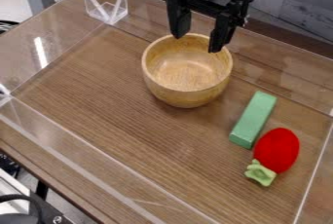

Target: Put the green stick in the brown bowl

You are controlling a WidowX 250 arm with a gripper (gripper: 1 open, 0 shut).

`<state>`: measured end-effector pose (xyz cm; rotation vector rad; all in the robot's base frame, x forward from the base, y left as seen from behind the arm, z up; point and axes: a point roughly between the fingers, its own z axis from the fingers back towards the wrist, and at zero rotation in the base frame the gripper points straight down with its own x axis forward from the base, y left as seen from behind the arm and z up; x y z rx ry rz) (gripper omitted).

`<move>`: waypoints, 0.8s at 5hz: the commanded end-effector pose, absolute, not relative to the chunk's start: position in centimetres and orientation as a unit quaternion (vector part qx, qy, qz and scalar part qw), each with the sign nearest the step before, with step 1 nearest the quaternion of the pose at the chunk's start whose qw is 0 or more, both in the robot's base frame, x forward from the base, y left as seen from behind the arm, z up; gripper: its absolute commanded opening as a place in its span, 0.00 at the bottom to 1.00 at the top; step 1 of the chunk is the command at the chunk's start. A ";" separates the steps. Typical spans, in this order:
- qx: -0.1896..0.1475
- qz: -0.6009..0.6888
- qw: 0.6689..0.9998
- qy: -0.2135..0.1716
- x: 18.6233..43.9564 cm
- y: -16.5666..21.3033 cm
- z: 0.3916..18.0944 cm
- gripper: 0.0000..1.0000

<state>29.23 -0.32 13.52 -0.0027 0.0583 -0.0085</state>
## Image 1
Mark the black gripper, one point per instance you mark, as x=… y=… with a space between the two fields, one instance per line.
x=231 y=13

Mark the green rectangular block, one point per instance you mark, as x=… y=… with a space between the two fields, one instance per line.
x=253 y=119

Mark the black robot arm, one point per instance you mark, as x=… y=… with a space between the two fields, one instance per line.
x=230 y=13

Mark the brown wooden bowl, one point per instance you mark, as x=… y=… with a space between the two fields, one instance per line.
x=183 y=75

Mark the red plush strawberry toy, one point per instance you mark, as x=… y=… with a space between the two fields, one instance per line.
x=275 y=153

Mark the black table leg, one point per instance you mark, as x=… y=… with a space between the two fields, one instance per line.
x=41 y=190

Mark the clear acrylic corner bracket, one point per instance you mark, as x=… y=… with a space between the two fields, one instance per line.
x=106 y=12

